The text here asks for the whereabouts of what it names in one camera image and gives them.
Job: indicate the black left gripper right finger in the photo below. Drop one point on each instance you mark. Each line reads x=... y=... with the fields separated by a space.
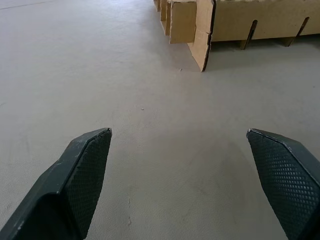
x=287 y=180

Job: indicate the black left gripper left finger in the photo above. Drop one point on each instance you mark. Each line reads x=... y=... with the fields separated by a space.
x=62 y=190

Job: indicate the small wooden pallet rack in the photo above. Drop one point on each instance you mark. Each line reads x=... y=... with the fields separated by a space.
x=262 y=22

